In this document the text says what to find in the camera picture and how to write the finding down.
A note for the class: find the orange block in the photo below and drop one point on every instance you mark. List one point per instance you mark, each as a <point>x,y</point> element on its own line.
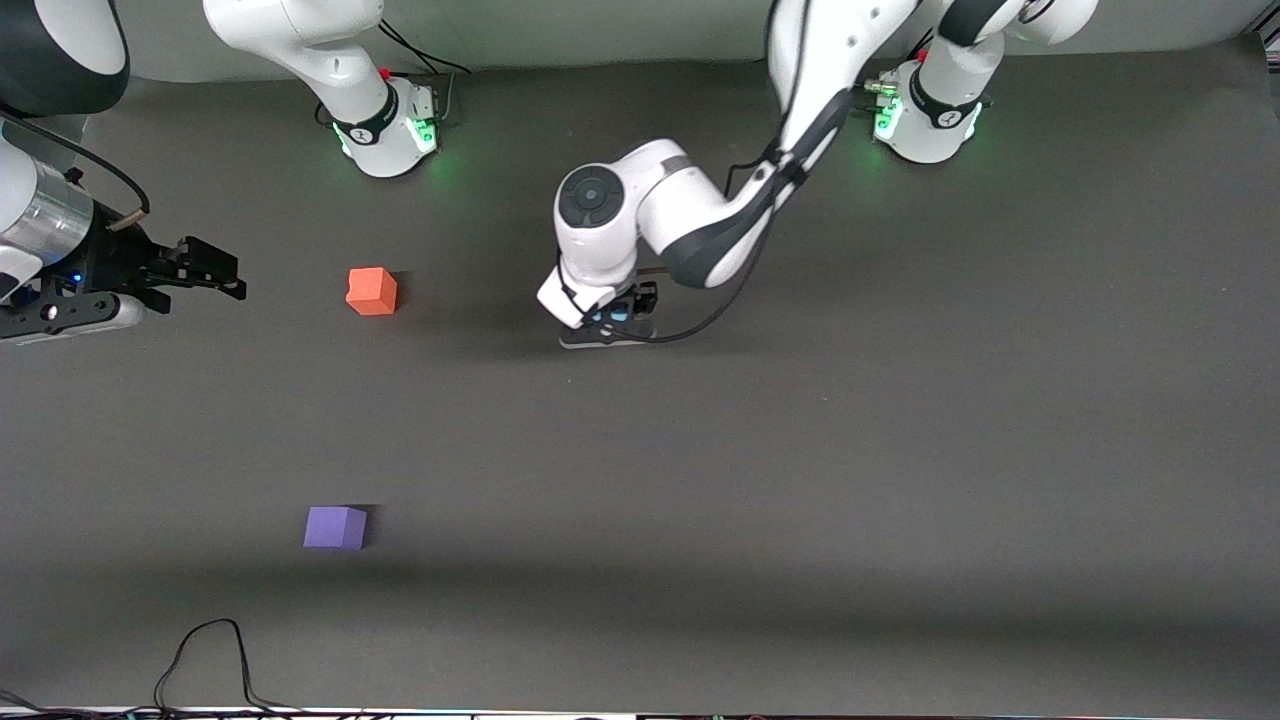
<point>372,292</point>

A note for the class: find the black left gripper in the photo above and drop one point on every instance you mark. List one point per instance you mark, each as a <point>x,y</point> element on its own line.
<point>641,298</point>

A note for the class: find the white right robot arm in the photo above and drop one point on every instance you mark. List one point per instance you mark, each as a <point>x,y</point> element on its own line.
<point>310,40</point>

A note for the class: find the dark grey table mat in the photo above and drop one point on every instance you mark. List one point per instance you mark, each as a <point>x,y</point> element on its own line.
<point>800,450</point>

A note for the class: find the light blue block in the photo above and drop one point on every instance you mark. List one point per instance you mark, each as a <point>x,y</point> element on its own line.
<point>615,315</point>

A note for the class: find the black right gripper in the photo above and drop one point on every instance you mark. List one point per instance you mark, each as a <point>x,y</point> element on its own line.
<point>118,262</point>

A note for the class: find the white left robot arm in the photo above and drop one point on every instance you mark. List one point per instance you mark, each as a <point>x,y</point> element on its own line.
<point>680,200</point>

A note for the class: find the purple block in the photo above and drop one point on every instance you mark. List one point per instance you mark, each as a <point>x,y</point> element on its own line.
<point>335,528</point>

